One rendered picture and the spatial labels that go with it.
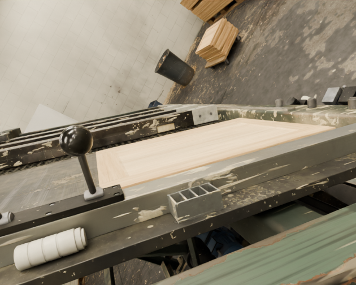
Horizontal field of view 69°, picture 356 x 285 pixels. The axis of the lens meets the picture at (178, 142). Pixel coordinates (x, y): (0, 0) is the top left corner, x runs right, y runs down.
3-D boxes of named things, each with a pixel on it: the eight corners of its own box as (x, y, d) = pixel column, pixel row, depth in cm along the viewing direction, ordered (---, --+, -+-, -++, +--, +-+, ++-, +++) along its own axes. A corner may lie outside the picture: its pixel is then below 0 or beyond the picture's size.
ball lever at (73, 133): (111, 206, 38) (91, 133, 29) (83, 214, 37) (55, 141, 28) (106, 188, 40) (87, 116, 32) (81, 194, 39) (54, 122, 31)
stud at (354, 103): (362, 108, 64) (361, 96, 63) (355, 110, 63) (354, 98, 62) (352, 108, 66) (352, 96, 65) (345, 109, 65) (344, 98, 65)
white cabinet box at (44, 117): (158, 159, 456) (39, 103, 385) (143, 190, 451) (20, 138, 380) (150, 155, 513) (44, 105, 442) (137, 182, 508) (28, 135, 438)
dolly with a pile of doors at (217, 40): (245, 33, 371) (223, 16, 357) (230, 65, 367) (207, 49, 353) (224, 44, 428) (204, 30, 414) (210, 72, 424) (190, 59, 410)
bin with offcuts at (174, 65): (199, 64, 495) (171, 44, 472) (188, 87, 491) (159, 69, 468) (189, 69, 543) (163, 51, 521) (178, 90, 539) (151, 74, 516)
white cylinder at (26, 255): (18, 276, 30) (88, 253, 33) (10, 254, 30) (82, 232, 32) (24, 262, 33) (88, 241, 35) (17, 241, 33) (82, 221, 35)
